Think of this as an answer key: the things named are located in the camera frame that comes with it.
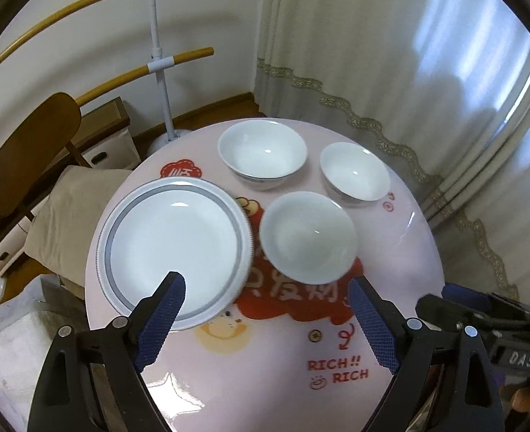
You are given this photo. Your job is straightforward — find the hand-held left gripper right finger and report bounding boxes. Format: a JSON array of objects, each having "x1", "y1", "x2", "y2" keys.
[{"x1": 347, "y1": 274, "x2": 504, "y2": 432}]

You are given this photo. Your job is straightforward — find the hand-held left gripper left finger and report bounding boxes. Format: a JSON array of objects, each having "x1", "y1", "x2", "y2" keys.
[{"x1": 26, "y1": 271, "x2": 187, "y2": 432}]

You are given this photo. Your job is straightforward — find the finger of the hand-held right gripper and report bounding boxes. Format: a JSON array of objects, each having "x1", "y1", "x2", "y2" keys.
[
  {"x1": 443, "y1": 283, "x2": 530, "y2": 325},
  {"x1": 416, "y1": 294, "x2": 466, "y2": 331}
]

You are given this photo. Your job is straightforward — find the white plate grey rim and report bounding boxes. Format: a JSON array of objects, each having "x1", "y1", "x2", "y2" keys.
[{"x1": 96, "y1": 177, "x2": 254, "y2": 331}]

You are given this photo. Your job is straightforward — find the small white bowl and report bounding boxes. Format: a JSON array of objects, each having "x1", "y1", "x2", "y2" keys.
[
  {"x1": 319, "y1": 141, "x2": 392, "y2": 208},
  {"x1": 260, "y1": 191, "x2": 359, "y2": 285}
]

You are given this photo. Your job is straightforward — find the large white bowl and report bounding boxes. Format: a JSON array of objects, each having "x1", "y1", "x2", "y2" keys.
[{"x1": 217, "y1": 119, "x2": 308, "y2": 191}]

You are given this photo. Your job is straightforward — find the round pink table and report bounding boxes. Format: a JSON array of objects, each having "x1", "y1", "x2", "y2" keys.
[{"x1": 84, "y1": 117, "x2": 446, "y2": 432}]

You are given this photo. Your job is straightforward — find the beige curtain with lace band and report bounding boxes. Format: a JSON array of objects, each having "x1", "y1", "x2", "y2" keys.
[
  {"x1": 431, "y1": 60, "x2": 530, "y2": 300},
  {"x1": 251, "y1": 0, "x2": 530, "y2": 230}
]

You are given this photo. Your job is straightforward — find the beige chair cushion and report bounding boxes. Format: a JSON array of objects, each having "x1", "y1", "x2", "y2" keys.
[{"x1": 24, "y1": 164, "x2": 133, "y2": 289}]

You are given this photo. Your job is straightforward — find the white quilted pad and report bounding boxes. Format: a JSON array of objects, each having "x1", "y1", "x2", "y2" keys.
[{"x1": 0, "y1": 274, "x2": 90, "y2": 432}]

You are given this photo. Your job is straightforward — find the brown wooden chair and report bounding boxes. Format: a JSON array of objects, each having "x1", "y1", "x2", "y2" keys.
[{"x1": 0, "y1": 92, "x2": 90, "y2": 235}]

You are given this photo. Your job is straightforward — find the dark wooden framed panel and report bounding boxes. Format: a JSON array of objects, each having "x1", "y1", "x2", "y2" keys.
[{"x1": 73, "y1": 96, "x2": 133, "y2": 154}]

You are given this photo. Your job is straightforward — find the white barre stand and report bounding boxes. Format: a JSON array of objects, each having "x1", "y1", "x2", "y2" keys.
[{"x1": 139, "y1": 0, "x2": 191, "y2": 151}]

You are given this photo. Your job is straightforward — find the long wooden barre bar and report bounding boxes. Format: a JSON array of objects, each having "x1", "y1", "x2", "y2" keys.
[{"x1": 0, "y1": 0, "x2": 212, "y2": 86}]

